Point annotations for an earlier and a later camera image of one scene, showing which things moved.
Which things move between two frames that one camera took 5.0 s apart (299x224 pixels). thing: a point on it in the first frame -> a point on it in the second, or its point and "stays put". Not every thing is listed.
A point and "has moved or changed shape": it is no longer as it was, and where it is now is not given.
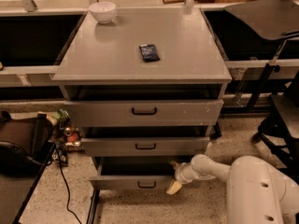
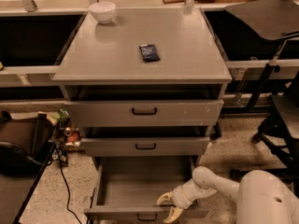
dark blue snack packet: x=149 y=52 stays put
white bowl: x=103 y=11 stays put
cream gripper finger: x=174 y=188 -> x=175 y=213
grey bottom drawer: x=148 y=173 has moved or changed shape
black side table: x=16 y=192 stays put
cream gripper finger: x=175 y=163 -> x=165 y=199
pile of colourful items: x=66 y=137 stays put
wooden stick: x=174 y=0 stays put
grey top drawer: x=142 y=112 stays put
